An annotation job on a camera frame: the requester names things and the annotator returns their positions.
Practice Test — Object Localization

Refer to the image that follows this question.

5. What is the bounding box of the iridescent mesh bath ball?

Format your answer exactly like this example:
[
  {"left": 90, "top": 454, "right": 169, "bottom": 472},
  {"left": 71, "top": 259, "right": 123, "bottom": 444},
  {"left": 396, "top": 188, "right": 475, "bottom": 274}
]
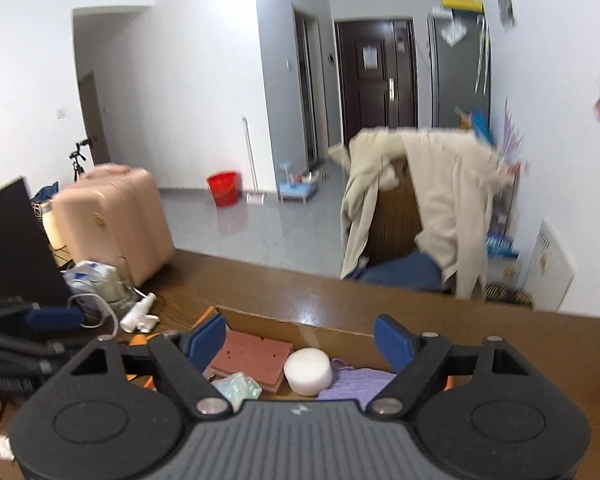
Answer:
[{"left": 212, "top": 372, "right": 262, "bottom": 413}]

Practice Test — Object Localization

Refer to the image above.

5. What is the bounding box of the lavender knitted cloth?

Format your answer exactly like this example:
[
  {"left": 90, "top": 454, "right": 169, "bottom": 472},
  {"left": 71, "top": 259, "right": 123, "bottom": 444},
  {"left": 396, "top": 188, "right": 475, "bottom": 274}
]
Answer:
[{"left": 317, "top": 359, "right": 396, "bottom": 410}]

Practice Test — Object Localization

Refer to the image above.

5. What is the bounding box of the pink layered sponge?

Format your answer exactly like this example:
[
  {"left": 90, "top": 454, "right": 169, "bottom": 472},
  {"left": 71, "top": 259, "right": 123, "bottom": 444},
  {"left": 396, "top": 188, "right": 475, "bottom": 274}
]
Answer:
[{"left": 209, "top": 330, "right": 292, "bottom": 393}]

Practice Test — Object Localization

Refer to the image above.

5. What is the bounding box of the white round sponge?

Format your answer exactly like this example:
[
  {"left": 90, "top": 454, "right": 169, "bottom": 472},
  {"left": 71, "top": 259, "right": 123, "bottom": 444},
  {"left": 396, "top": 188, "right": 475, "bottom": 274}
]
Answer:
[{"left": 284, "top": 348, "right": 332, "bottom": 398}]

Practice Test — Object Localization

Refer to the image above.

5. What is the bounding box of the black paper shopping bag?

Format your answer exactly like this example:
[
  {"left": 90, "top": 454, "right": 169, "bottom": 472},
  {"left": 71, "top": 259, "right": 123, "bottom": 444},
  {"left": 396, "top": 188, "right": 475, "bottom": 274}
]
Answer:
[{"left": 0, "top": 178, "right": 70, "bottom": 306}]

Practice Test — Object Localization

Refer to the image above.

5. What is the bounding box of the white spray bottle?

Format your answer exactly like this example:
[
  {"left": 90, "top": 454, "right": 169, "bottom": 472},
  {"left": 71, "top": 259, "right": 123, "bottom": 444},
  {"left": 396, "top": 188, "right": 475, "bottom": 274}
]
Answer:
[{"left": 119, "top": 292, "right": 160, "bottom": 334}]

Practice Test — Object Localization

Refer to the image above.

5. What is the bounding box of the pink hard-shell suitcase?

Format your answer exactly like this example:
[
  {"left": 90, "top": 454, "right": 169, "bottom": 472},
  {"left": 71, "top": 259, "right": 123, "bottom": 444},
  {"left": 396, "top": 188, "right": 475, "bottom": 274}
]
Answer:
[{"left": 53, "top": 165, "right": 175, "bottom": 286}]

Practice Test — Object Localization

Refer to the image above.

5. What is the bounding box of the red cardboard box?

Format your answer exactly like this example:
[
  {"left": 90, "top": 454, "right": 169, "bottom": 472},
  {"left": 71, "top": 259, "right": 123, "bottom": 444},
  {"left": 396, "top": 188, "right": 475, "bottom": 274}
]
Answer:
[{"left": 169, "top": 308, "right": 415, "bottom": 396}]

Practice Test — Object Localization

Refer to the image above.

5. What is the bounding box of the wooden chair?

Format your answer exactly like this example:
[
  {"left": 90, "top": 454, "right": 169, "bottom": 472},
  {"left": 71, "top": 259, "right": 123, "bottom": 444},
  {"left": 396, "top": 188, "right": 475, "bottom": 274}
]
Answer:
[{"left": 364, "top": 158, "right": 422, "bottom": 266}]

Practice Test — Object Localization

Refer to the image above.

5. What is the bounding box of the red plastic bucket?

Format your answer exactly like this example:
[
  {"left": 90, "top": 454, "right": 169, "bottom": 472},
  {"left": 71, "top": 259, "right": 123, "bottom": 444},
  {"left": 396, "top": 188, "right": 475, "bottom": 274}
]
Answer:
[{"left": 207, "top": 171, "right": 239, "bottom": 208}]

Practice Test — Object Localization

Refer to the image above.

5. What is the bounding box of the beige coat on chair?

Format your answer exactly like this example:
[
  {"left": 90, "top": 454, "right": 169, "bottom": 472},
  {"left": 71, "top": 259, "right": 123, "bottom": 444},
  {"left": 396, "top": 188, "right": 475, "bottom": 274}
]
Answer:
[{"left": 328, "top": 127, "right": 514, "bottom": 299}]

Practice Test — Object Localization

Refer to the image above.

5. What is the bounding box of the small blue stool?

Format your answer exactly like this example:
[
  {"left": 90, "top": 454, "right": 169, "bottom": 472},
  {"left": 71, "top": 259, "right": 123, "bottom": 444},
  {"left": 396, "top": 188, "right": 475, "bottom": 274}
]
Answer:
[{"left": 277, "top": 162, "right": 317, "bottom": 204}]

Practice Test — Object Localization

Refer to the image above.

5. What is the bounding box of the grey refrigerator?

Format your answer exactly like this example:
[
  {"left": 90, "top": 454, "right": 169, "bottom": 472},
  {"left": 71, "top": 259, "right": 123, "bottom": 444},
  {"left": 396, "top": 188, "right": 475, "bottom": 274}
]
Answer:
[{"left": 428, "top": 8, "right": 491, "bottom": 128}]

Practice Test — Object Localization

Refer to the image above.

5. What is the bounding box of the dark brown entry door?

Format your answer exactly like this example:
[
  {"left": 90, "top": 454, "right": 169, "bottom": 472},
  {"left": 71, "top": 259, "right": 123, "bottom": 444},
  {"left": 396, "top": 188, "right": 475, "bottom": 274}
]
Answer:
[{"left": 335, "top": 18, "right": 419, "bottom": 142}]

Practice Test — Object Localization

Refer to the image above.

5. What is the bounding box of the yellow box on refrigerator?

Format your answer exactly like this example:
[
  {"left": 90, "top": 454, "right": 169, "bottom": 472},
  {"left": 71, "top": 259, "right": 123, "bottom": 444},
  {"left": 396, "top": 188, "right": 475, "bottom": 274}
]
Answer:
[{"left": 441, "top": 0, "right": 484, "bottom": 13}]

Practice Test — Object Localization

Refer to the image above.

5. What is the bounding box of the white device with cable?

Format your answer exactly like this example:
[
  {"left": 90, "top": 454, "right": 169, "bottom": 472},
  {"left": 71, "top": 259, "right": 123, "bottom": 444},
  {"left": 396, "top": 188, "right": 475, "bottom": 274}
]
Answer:
[{"left": 62, "top": 260, "right": 140, "bottom": 335}]

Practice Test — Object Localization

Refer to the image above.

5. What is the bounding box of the camera tripod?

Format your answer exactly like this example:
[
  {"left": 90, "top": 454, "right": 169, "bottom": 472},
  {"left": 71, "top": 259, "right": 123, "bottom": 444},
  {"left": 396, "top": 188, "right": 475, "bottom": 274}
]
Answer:
[{"left": 69, "top": 138, "right": 93, "bottom": 182}]

